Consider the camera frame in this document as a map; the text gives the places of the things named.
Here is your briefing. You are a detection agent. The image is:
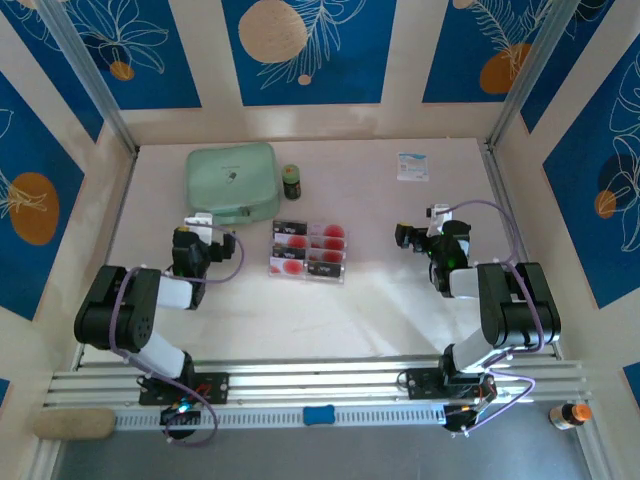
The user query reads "clear box with red balls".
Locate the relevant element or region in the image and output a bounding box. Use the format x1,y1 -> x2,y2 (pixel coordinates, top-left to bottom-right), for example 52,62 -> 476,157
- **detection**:
267,218 -> 347,287

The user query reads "mint green zip pouch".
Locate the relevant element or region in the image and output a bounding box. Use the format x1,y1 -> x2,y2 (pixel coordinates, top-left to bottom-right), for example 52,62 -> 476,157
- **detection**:
185,142 -> 281,229

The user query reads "white and blue packet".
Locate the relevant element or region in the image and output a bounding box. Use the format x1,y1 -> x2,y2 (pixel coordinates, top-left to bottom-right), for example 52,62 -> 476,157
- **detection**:
397,152 -> 431,184

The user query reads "dark jar with green lid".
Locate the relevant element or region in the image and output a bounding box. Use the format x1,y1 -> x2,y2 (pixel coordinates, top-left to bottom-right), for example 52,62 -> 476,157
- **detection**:
281,164 -> 303,201

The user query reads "blue bone-shaped clip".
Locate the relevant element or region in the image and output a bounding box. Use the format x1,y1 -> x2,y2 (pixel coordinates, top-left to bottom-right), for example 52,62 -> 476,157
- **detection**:
302,405 -> 335,426

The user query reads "beige foam pad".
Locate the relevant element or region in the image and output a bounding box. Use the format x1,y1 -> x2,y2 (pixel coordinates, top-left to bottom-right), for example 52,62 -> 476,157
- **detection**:
33,408 -> 117,441

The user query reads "brown bottle with orange cap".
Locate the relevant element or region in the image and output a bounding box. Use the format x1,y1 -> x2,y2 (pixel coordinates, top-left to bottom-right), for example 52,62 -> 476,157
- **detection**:
548,402 -> 594,431

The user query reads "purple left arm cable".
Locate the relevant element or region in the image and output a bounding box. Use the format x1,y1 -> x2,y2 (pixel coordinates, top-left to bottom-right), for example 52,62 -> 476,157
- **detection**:
107,224 -> 246,449

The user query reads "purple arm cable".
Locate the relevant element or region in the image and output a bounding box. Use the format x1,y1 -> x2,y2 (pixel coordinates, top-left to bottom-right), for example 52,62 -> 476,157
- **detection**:
439,199 -> 546,436
107,224 -> 246,449

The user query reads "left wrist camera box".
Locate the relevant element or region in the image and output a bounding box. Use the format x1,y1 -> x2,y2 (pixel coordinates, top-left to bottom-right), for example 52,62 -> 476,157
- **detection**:
183,212 -> 215,232

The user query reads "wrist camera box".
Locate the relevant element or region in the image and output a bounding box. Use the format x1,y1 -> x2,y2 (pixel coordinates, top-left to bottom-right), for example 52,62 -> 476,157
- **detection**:
424,203 -> 454,225
183,212 -> 215,232

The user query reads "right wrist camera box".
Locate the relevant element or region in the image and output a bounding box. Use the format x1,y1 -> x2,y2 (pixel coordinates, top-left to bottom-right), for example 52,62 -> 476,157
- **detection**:
424,203 -> 454,225

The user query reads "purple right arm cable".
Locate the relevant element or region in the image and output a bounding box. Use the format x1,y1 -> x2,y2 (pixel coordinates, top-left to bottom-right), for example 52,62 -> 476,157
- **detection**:
439,199 -> 546,436

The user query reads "aluminium table side rail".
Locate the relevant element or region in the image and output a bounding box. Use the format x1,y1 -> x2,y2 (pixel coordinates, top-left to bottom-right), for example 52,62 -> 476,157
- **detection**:
479,142 -> 564,361

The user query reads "black controller board with wires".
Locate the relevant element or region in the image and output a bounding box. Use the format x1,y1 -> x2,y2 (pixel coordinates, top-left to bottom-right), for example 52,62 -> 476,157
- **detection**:
442,403 -> 484,435
158,403 -> 202,427

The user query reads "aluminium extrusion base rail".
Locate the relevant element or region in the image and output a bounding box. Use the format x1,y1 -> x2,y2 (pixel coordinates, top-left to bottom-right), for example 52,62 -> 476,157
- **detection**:
42,357 -> 594,409

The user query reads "grey slotted cable duct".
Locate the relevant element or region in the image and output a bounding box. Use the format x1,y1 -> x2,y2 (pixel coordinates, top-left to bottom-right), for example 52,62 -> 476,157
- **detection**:
114,407 -> 451,431

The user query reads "aluminium corner post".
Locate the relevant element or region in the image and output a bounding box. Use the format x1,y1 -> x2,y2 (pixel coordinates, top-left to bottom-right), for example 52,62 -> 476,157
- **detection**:
38,0 -> 140,155
485,0 -> 581,147

